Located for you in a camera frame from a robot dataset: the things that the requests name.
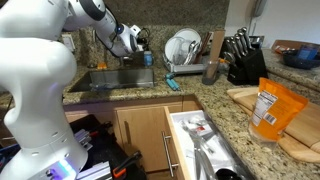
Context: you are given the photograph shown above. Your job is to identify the wooden kitchen drawer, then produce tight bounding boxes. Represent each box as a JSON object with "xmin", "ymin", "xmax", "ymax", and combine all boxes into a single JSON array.
[{"xmin": 162, "ymin": 107, "xmax": 255, "ymax": 180}]

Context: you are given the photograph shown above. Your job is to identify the orange food packet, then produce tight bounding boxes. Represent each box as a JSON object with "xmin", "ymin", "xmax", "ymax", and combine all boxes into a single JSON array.
[{"xmin": 248, "ymin": 78, "xmax": 308, "ymax": 142}]

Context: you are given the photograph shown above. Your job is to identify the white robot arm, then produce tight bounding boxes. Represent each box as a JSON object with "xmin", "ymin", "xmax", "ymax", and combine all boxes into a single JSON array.
[{"xmin": 0, "ymin": 0, "xmax": 140, "ymax": 180}]

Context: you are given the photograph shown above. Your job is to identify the blue soap dispenser bottle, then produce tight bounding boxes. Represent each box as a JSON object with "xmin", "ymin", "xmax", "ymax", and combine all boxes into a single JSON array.
[{"xmin": 144, "ymin": 51, "xmax": 153, "ymax": 66}]

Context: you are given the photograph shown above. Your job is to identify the dish rack with plates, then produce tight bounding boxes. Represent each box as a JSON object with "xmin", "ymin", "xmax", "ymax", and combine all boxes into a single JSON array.
[{"xmin": 163, "ymin": 28, "xmax": 206, "ymax": 74}]

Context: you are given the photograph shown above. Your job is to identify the glass cup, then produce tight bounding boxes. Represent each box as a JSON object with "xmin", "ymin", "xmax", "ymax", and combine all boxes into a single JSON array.
[{"xmin": 202, "ymin": 60, "xmax": 220, "ymax": 85}]

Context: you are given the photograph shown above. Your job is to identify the stainless steel sink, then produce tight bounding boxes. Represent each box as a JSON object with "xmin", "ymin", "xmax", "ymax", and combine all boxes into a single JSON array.
[{"xmin": 70, "ymin": 69, "xmax": 155, "ymax": 92}]

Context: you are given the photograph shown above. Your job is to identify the orange sponge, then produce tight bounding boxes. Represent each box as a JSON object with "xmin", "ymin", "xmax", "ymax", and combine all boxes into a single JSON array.
[{"xmin": 97, "ymin": 62, "xmax": 107, "ymax": 70}]

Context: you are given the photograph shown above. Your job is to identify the tall wooden board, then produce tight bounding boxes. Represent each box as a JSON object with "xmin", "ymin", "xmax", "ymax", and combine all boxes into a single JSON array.
[{"xmin": 203, "ymin": 29, "xmax": 226, "ymax": 81}]

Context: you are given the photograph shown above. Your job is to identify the clear plastic cutlery bags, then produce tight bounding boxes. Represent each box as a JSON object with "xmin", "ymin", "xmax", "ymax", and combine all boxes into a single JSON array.
[{"xmin": 179, "ymin": 119, "xmax": 238, "ymax": 180}]

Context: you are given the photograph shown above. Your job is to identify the black knife block with knives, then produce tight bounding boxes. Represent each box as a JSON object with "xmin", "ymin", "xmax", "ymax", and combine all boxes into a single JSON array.
[{"xmin": 220, "ymin": 27, "xmax": 268, "ymax": 85}]

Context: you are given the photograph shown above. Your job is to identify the black ladle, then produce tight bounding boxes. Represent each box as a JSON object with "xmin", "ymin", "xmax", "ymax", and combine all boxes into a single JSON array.
[{"xmin": 216, "ymin": 168, "xmax": 242, "ymax": 180}]

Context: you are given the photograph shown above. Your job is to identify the wooden tray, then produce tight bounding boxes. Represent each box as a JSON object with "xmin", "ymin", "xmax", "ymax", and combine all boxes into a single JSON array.
[{"xmin": 271, "ymin": 40, "xmax": 320, "ymax": 54}]

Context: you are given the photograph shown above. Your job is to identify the lower wooden cutting board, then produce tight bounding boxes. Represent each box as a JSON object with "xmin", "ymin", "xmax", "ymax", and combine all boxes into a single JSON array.
[{"xmin": 227, "ymin": 87, "xmax": 320, "ymax": 163}]

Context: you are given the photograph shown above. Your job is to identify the dark blue bowl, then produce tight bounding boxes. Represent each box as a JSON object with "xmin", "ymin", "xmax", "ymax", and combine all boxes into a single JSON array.
[{"xmin": 282, "ymin": 45, "xmax": 320, "ymax": 70}]

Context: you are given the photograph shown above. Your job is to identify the light wooden cutting board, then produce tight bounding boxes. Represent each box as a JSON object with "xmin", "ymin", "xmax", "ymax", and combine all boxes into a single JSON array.
[{"xmin": 233, "ymin": 91, "xmax": 320, "ymax": 149}]

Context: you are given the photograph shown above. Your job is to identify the metal cabinet door handle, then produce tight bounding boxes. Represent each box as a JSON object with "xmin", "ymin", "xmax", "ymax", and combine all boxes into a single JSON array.
[{"xmin": 124, "ymin": 121, "xmax": 131, "ymax": 145}]

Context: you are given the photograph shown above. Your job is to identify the white wall outlet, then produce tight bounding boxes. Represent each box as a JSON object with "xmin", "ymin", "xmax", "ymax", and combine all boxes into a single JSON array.
[{"xmin": 62, "ymin": 34, "xmax": 75, "ymax": 52}]

